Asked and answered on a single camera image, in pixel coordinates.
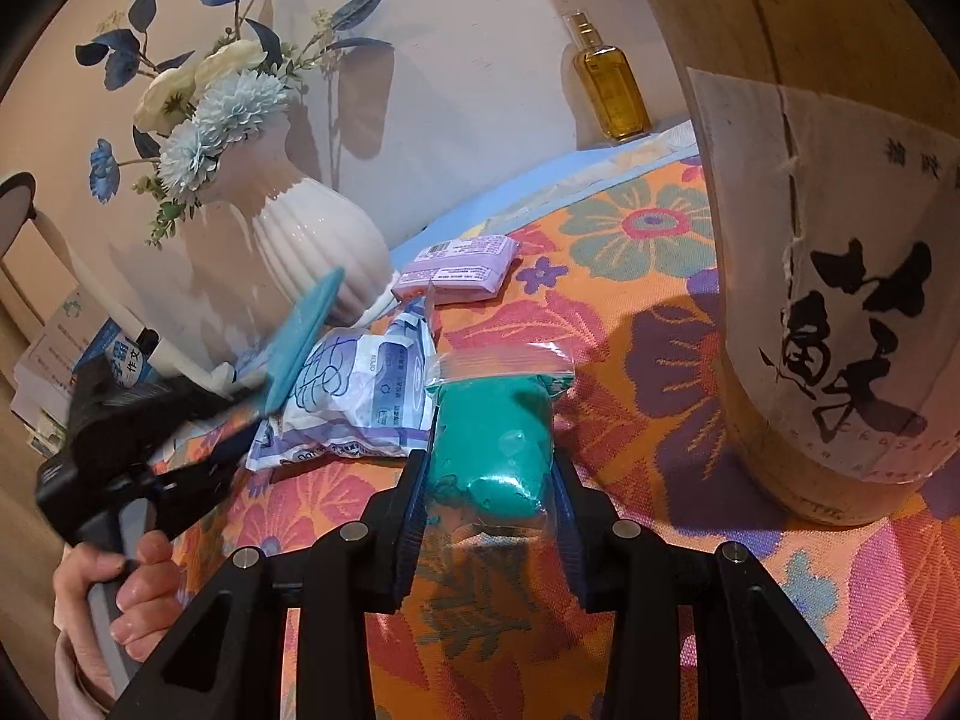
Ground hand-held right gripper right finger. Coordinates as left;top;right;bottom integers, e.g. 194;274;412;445
550;450;871;720

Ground blue and white artificial flowers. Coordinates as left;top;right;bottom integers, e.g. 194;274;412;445
73;0;395;248

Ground floral tablecloth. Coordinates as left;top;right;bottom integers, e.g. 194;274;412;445
172;116;960;720

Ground yellow perfume bottle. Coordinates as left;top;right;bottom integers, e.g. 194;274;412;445
564;11;652;143

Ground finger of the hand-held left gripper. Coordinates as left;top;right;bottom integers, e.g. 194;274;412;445
146;375;271;425
146;416;265;542

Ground person's left forearm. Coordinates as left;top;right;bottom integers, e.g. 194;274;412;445
54;634;113;720

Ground white ribbed vase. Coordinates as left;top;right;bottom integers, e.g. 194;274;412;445
191;116;392;331

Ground round stool with white legs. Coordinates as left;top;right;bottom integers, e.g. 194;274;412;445
0;171;233;398

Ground green cloth packet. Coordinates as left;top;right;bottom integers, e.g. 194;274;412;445
421;341;577;541

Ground purple packet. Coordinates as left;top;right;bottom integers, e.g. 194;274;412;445
391;234;524;306

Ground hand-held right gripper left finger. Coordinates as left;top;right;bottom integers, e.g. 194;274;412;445
105;450;434;720

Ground person's left hand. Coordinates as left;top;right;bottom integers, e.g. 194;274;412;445
52;529;185;706

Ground white printed mask packet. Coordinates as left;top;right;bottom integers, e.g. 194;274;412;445
246;307;445;472

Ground stack of books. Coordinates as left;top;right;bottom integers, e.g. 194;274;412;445
11;285;162;458

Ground teal felt pouch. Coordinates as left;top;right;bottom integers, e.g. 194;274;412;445
264;266;347;415

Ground wooden bucket with paper label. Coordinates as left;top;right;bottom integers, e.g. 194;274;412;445
641;0;960;527

